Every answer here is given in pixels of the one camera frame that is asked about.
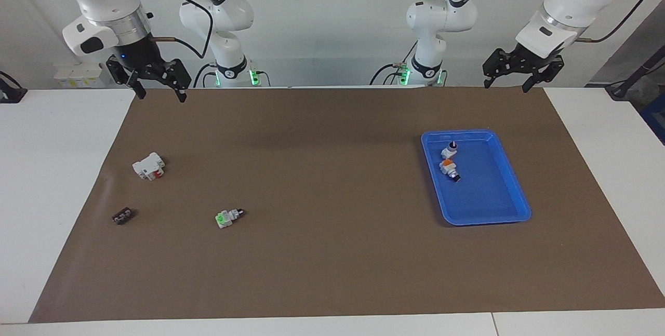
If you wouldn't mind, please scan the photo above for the black stand pole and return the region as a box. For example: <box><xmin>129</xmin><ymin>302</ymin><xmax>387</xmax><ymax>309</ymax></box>
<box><xmin>605</xmin><ymin>45</ymin><xmax>665</xmax><ymax>100</ymax></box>

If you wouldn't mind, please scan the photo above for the black left base cable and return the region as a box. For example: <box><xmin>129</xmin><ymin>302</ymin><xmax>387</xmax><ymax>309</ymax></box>
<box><xmin>370</xmin><ymin>40</ymin><xmax>417</xmax><ymax>86</ymax></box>

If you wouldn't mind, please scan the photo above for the blue plastic tray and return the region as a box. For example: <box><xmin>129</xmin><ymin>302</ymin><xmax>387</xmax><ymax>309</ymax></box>
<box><xmin>421</xmin><ymin>129</ymin><xmax>532</xmax><ymax>227</ymax></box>

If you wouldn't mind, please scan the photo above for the brown table mat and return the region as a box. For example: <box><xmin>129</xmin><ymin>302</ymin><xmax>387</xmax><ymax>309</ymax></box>
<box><xmin>29</xmin><ymin>87</ymin><xmax>665</xmax><ymax>324</ymax></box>

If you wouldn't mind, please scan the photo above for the selector switch bright green base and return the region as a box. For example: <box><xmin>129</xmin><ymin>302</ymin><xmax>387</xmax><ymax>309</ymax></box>
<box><xmin>215</xmin><ymin>208</ymin><xmax>245</xmax><ymax>230</ymax></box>

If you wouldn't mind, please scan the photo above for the black table clamp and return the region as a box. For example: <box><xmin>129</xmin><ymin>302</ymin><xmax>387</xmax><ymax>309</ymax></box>
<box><xmin>0</xmin><ymin>71</ymin><xmax>28</xmax><ymax>104</ymax></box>

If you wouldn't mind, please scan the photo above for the black base cable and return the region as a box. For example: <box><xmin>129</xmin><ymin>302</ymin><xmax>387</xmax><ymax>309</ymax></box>
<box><xmin>370</xmin><ymin>40</ymin><xmax>417</xmax><ymax>86</ymax></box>
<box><xmin>193</xmin><ymin>63</ymin><xmax>217</xmax><ymax>88</ymax></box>

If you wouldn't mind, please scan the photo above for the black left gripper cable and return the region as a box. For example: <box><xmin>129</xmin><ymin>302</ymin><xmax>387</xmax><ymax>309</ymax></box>
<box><xmin>468</xmin><ymin>0</ymin><xmax>665</xmax><ymax>44</ymax></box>

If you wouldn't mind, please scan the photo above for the white power strip box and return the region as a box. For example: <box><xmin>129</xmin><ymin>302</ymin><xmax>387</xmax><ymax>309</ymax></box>
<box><xmin>54</xmin><ymin>62</ymin><xmax>104</xmax><ymax>88</ymax></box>

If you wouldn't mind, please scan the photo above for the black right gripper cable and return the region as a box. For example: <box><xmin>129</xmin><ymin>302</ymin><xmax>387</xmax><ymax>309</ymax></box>
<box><xmin>150</xmin><ymin>0</ymin><xmax>215</xmax><ymax>60</ymax></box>

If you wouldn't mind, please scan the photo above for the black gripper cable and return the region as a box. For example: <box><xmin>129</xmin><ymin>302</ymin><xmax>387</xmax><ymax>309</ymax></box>
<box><xmin>150</xmin><ymin>0</ymin><xmax>215</xmax><ymax>60</ymax></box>
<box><xmin>468</xmin><ymin>0</ymin><xmax>665</xmax><ymax>44</ymax></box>

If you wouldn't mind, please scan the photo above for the black right base cable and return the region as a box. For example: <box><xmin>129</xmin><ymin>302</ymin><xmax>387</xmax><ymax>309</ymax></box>
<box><xmin>193</xmin><ymin>63</ymin><xmax>217</xmax><ymax>88</ymax></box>

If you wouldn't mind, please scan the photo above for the white red circuit breaker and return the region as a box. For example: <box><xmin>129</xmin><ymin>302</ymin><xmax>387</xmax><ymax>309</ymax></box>
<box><xmin>132</xmin><ymin>152</ymin><xmax>166</xmax><ymax>181</ymax></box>

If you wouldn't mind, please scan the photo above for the blue crate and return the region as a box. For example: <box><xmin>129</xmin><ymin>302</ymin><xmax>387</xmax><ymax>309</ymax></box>
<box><xmin>640</xmin><ymin>95</ymin><xmax>665</xmax><ymax>144</ymax></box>

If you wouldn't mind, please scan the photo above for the selector switch orange base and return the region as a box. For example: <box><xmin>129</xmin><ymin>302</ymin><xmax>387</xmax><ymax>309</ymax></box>
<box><xmin>439</xmin><ymin>158</ymin><xmax>463</xmax><ymax>183</ymax></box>

